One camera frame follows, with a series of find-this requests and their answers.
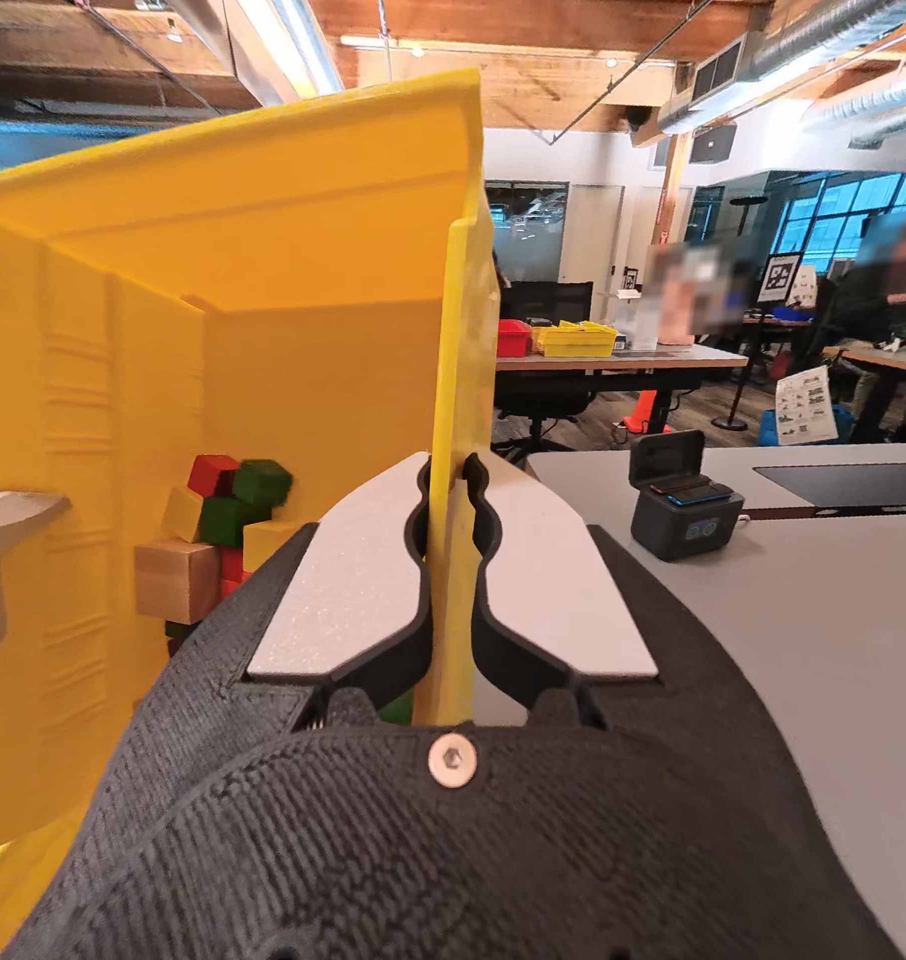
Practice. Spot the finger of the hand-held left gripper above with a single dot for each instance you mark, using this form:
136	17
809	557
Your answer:
2	517

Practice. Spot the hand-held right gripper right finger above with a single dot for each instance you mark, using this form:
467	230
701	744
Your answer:
565	585

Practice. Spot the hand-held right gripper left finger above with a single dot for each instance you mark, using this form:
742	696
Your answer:
333	577

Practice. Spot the pile of coloured wooden cubes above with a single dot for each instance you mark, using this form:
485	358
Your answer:
224	519

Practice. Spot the yellow plastic box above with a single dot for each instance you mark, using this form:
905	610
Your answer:
310	360

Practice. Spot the blue storage box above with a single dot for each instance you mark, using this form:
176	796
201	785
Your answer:
841	424

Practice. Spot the black charging case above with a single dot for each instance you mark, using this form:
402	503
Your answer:
682	525

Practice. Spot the black office chair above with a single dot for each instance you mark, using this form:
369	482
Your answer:
543	405

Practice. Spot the orange traffic cone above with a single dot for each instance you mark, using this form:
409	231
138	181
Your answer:
643	414

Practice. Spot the long wooden work table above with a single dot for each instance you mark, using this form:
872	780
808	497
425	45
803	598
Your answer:
648	356

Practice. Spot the yellow plastic bin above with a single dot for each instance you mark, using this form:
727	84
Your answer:
576	341

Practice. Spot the red plastic bin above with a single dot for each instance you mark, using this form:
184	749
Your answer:
513	339

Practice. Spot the printed paper sheet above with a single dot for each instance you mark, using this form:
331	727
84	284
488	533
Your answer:
802	405

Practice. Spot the black desk mat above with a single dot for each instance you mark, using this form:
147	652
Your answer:
850	484

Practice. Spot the tag sign on stand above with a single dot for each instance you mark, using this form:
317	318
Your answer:
781	277

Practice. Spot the black floor lamp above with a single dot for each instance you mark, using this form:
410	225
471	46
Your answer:
748	225

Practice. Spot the black wall speaker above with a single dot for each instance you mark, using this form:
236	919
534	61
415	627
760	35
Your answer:
713	144

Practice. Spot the duct vent grille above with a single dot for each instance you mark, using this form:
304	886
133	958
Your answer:
717	69

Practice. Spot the silver ventilation duct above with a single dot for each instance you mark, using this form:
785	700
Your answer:
820	45

